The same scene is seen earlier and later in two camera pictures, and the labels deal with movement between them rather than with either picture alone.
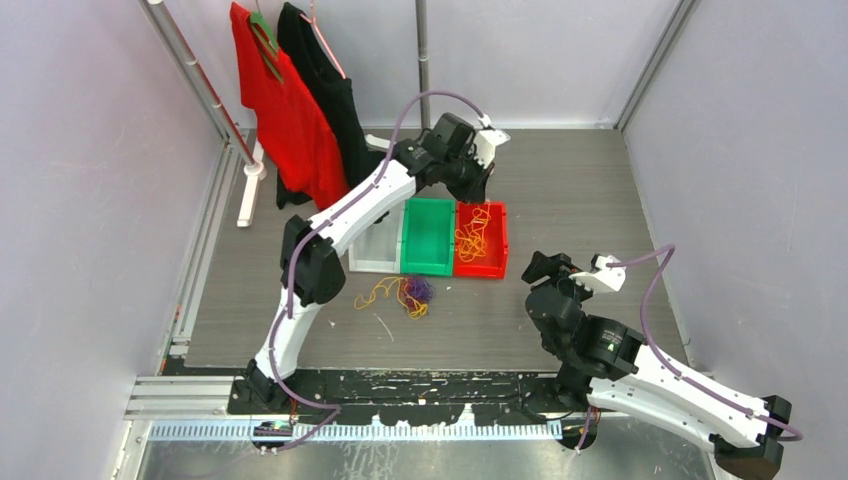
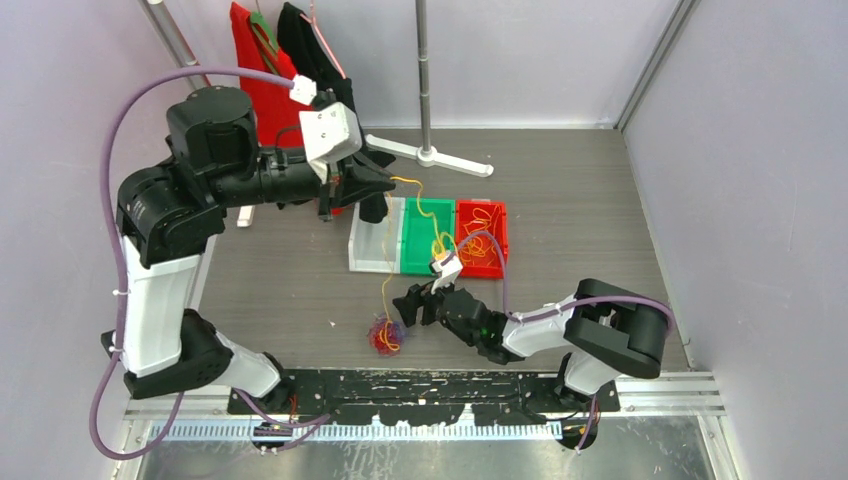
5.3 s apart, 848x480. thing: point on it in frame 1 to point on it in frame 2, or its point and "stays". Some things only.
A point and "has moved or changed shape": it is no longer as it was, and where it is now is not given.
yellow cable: (471, 241) to (385, 247)
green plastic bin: (428, 236) stays
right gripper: (541, 265) to (415, 297)
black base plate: (442, 399) stays
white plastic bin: (378, 248) stays
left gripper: (476, 192) to (348, 181)
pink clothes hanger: (333, 57) stays
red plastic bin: (481, 240) stays
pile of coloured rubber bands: (414, 294) has moved or changed shape
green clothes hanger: (266, 41) stays
